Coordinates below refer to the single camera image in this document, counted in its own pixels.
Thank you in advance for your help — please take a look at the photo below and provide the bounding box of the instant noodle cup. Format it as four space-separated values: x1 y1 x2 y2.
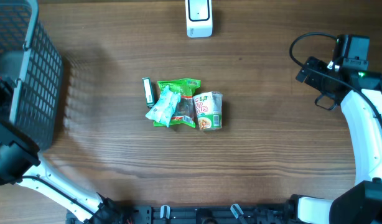
193 91 223 131

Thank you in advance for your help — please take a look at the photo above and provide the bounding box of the dark green small box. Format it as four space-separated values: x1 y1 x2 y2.
142 77 156 109

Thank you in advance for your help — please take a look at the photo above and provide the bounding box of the green snack bag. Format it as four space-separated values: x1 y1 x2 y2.
157 78 201 128

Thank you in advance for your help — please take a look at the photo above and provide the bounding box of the pale green wipes packet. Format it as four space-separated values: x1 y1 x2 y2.
146 86 181 127

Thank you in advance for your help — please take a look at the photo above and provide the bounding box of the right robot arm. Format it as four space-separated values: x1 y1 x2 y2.
286 34 382 223

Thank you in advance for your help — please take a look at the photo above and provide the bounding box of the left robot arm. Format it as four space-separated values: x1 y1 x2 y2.
0 118 123 223

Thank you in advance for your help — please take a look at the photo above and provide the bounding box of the white barcode scanner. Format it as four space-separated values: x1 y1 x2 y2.
185 0 213 38

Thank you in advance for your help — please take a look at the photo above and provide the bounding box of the grey plastic mesh basket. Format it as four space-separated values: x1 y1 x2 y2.
0 1 63 151

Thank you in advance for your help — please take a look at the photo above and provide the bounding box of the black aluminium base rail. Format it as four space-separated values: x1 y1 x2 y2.
85 204 287 224

